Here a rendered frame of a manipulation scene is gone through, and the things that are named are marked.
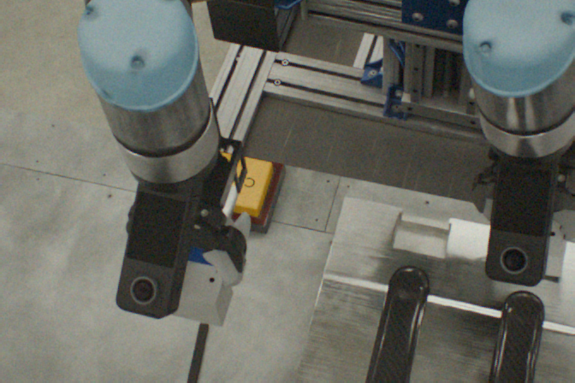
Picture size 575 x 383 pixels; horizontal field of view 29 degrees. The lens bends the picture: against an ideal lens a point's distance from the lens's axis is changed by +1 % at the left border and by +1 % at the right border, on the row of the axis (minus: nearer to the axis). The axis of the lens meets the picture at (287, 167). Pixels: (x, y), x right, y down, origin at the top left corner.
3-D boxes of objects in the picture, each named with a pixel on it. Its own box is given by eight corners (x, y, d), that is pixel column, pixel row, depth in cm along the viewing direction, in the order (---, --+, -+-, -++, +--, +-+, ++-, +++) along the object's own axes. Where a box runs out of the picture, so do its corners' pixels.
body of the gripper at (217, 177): (251, 176, 96) (236, 100, 86) (222, 262, 92) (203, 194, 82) (169, 159, 98) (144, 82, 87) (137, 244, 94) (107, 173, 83)
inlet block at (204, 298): (213, 197, 110) (206, 169, 105) (261, 207, 109) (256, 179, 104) (171, 315, 103) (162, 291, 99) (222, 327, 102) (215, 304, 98)
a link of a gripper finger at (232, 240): (261, 260, 96) (227, 209, 89) (257, 275, 95) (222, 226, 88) (213, 255, 98) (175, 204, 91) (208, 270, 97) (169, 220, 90)
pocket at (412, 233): (400, 223, 112) (400, 206, 109) (451, 234, 111) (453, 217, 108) (389, 262, 110) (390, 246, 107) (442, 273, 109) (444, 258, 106)
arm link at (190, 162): (193, 167, 78) (86, 145, 79) (203, 197, 82) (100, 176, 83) (224, 82, 81) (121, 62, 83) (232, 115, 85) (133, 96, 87)
